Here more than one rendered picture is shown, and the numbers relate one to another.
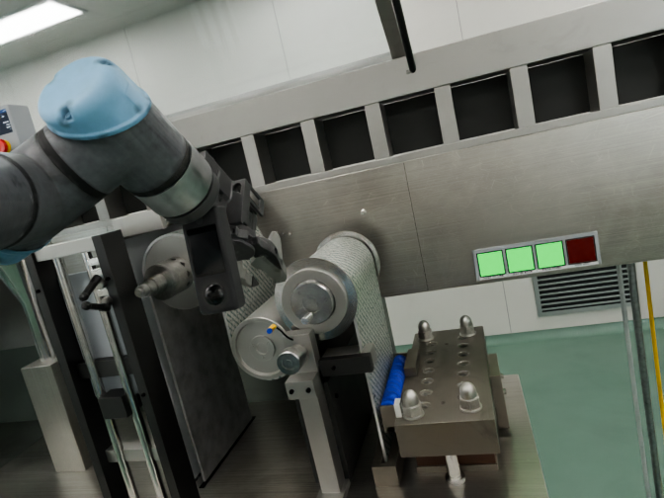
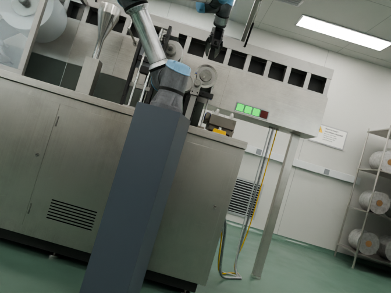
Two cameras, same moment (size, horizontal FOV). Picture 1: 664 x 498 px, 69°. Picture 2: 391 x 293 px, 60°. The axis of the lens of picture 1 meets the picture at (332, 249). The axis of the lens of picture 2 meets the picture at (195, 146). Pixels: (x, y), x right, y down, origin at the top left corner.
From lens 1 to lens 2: 153 cm
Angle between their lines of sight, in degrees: 22
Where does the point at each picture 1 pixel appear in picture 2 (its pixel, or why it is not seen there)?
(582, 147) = (275, 88)
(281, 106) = (204, 34)
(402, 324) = not seen: hidden behind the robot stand
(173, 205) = (221, 22)
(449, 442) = (223, 122)
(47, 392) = (91, 68)
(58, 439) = (84, 85)
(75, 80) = not seen: outside the picture
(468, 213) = (240, 90)
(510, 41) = (270, 54)
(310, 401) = (193, 97)
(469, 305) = not seen: hidden behind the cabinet
